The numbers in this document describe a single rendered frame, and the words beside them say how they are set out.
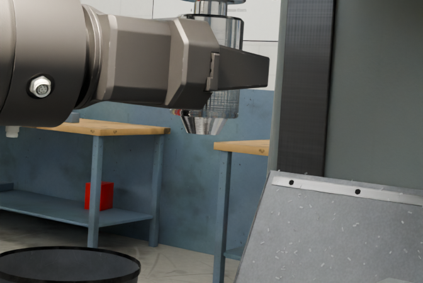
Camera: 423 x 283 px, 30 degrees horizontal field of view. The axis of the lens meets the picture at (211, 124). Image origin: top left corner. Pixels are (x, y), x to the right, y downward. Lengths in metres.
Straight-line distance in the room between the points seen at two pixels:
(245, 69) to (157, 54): 0.07
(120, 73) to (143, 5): 5.63
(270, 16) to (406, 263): 4.65
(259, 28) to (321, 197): 4.59
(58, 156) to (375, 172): 5.83
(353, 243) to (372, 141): 0.11
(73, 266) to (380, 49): 2.07
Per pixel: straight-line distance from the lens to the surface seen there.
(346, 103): 0.90
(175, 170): 5.84
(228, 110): 0.52
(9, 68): 0.43
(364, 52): 0.89
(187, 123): 0.53
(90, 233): 5.35
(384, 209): 0.86
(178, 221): 5.86
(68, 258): 2.81
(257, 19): 5.48
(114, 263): 2.75
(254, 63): 0.52
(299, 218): 0.90
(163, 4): 5.97
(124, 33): 0.46
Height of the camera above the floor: 1.22
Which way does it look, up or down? 3 degrees down
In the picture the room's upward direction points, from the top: 4 degrees clockwise
